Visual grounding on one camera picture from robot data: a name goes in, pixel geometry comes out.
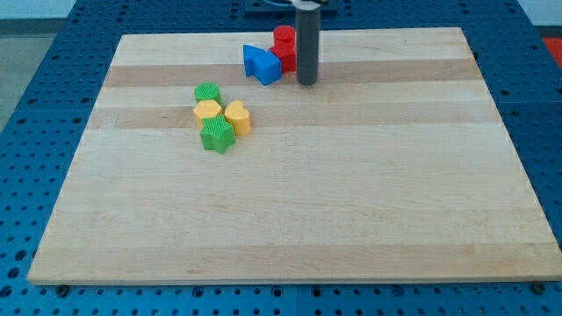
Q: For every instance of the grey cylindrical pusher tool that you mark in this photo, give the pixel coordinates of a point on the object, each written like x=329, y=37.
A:
x=308, y=24

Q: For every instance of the red circle block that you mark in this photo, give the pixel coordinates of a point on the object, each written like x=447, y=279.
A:
x=284, y=35

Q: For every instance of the wooden board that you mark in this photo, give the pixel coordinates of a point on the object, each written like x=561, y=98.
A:
x=395, y=167

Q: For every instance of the green circle block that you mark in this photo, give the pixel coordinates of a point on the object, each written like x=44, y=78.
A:
x=208, y=91

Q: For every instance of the red star block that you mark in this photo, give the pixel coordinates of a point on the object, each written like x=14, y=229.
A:
x=287, y=56

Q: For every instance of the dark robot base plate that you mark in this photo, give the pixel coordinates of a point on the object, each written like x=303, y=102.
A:
x=281, y=6

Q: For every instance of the green star block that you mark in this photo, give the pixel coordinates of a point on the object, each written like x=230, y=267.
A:
x=217, y=134

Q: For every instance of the yellow hexagon block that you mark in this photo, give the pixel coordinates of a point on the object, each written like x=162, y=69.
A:
x=206, y=109

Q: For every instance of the blue triangle block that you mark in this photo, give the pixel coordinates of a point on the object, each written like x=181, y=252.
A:
x=249, y=53

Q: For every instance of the yellow heart block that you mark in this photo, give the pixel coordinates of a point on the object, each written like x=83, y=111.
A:
x=239, y=117

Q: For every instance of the blue cube block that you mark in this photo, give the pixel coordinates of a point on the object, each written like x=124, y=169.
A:
x=266, y=68

